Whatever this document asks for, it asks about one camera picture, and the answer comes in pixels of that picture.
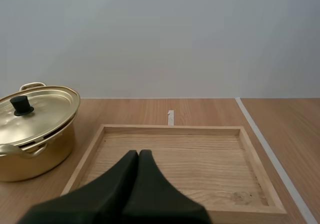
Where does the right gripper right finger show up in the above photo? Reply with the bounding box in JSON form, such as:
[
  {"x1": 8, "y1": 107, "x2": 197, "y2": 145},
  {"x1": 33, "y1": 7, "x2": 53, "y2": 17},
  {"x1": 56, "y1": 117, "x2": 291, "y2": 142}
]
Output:
[{"x1": 120, "y1": 149, "x2": 214, "y2": 224}]

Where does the gold pot with two handles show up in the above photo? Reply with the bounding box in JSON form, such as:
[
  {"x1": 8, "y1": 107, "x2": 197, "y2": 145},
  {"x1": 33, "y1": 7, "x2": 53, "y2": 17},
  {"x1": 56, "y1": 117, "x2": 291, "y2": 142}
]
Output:
[{"x1": 0, "y1": 82, "x2": 76, "y2": 183}]

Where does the gold lid with black knob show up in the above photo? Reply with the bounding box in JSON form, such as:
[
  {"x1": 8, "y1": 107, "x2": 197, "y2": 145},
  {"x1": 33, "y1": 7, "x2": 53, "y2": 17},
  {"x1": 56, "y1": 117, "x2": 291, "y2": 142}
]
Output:
[{"x1": 0, "y1": 85, "x2": 81, "y2": 148}]

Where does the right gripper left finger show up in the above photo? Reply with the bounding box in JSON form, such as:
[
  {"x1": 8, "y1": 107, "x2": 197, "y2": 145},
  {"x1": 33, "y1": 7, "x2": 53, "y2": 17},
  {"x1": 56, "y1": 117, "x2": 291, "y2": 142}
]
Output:
[{"x1": 16, "y1": 150, "x2": 139, "y2": 224}]

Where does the shallow wooden tray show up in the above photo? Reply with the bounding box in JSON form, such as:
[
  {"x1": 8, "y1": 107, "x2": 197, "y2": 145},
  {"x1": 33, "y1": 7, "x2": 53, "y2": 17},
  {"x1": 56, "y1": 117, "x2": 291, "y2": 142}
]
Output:
[{"x1": 60, "y1": 124, "x2": 288, "y2": 215}]

